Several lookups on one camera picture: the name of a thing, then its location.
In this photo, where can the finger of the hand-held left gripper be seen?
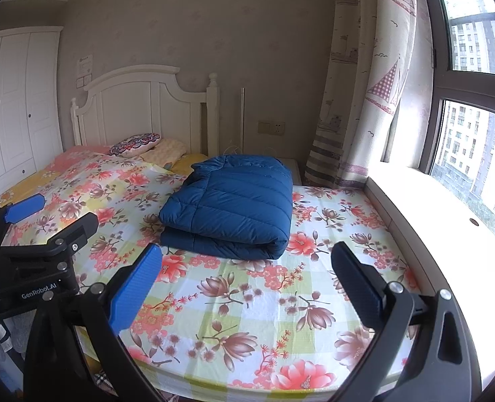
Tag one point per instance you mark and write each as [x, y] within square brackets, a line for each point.
[76, 232]
[23, 209]

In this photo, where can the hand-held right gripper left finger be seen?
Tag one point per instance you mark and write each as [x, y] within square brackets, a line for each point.
[136, 289]

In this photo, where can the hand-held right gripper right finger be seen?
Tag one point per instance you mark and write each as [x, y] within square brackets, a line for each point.
[360, 284]

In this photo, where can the blue quilted jacket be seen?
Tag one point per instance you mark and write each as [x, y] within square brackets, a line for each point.
[230, 205]

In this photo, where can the yellow bed sheet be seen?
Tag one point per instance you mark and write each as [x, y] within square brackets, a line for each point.
[25, 182]

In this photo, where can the pink floral pillow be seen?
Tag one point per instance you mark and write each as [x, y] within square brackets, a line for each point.
[80, 155]

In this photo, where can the white wardrobe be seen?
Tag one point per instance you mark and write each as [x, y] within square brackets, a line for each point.
[13, 113]

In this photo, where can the white windowsill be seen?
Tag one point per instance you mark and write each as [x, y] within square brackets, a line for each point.
[439, 226]

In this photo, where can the patterned round pillow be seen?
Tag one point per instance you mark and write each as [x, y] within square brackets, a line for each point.
[134, 144]

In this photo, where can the floral quilt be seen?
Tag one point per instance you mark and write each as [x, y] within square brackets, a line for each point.
[251, 301]

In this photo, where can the cream pillow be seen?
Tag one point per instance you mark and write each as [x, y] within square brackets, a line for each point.
[165, 150]

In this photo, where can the white nightstand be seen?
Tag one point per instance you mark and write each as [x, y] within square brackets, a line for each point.
[291, 169]

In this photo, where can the white bed headboard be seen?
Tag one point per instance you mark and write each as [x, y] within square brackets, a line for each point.
[147, 104]

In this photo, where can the dark framed window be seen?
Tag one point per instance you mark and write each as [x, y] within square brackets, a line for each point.
[473, 142]

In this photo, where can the printed curtain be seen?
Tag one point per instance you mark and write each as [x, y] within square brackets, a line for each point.
[356, 71]

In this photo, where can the wall switch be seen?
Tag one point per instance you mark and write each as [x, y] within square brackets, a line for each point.
[84, 81]

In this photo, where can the white wall notice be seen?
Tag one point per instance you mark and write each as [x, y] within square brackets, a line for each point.
[85, 65]

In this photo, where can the wall socket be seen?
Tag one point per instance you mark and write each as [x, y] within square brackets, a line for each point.
[271, 127]

